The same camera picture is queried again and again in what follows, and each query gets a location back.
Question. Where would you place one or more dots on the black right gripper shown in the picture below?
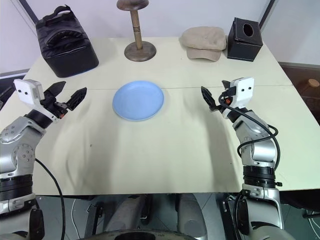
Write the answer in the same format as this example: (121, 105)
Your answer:
(230, 93)

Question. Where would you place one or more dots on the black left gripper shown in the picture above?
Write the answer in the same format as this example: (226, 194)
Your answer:
(57, 107)

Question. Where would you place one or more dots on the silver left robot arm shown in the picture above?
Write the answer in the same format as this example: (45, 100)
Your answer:
(17, 150)

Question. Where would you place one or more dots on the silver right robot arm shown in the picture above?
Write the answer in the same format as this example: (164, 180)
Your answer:
(260, 150)

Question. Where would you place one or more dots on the light blue plate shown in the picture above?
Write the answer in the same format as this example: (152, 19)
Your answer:
(138, 100)

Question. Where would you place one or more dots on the black padded bag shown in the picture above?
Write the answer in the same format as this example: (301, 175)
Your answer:
(66, 47)

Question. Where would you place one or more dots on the beige flat cap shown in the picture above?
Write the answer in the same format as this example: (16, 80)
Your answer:
(203, 41)

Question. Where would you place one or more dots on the black leather tissue box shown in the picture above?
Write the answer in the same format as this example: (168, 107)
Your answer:
(243, 41)

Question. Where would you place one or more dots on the cream tablecloth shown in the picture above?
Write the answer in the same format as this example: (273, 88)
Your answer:
(155, 150)

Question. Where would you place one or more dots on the dark brown cabinet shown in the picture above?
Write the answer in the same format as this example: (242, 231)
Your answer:
(302, 72)

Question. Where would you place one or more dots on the wooden hat stand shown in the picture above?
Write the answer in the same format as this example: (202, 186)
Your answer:
(137, 30)

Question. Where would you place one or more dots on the round wooden knob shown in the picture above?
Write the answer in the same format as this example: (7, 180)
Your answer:
(313, 82)

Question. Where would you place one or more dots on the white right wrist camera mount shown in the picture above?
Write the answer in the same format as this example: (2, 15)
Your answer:
(243, 91)

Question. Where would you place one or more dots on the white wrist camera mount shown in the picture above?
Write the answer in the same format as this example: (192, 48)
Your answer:
(26, 92)
(243, 91)

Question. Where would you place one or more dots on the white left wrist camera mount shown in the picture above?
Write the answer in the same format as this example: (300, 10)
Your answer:
(26, 92)

